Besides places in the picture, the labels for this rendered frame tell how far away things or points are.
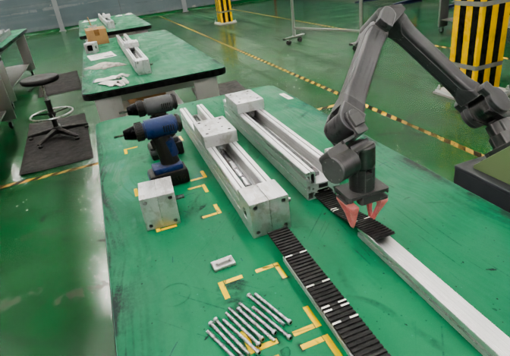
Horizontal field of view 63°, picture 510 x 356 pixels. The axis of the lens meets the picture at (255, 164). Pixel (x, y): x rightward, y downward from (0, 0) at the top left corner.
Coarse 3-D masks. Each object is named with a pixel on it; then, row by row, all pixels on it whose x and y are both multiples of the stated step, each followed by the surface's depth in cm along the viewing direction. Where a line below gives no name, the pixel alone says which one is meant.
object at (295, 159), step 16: (256, 112) 163; (240, 128) 163; (256, 128) 144; (272, 128) 149; (288, 128) 140; (256, 144) 148; (272, 144) 130; (288, 144) 137; (304, 144) 127; (272, 160) 134; (288, 160) 120; (304, 160) 123; (288, 176) 123; (304, 176) 111; (320, 176) 116; (304, 192) 114
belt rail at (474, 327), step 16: (368, 240) 94; (384, 240) 90; (384, 256) 89; (400, 256) 85; (400, 272) 84; (416, 272) 80; (432, 272) 80; (416, 288) 80; (432, 288) 76; (448, 288) 76; (432, 304) 76; (448, 304) 72; (464, 304) 72; (448, 320) 73; (464, 320) 69; (480, 320) 69; (464, 336) 69; (480, 336) 66; (496, 336) 66; (480, 352) 67; (496, 352) 63
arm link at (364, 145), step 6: (366, 138) 89; (348, 144) 89; (354, 144) 87; (360, 144) 88; (366, 144) 88; (372, 144) 88; (354, 150) 86; (360, 150) 86; (366, 150) 86; (372, 150) 87; (360, 156) 87; (366, 156) 87; (372, 156) 88; (366, 162) 88; (372, 162) 88; (360, 168) 88; (366, 168) 88; (372, 168) 89
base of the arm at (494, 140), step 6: (504, 120) 113; (492, 126) 114; (498, 126) 113; (504, 126) 112; (492, 132) 115; (498, 132) 114; (504, 132) 112; (492, 138) 115; (498, 138) 113; (504, 138) 112; (492, 144) 116; (498, 144) 113; (504, 144) 112; (492, 150) 115; (498, 150) 114; (486, 156) 117
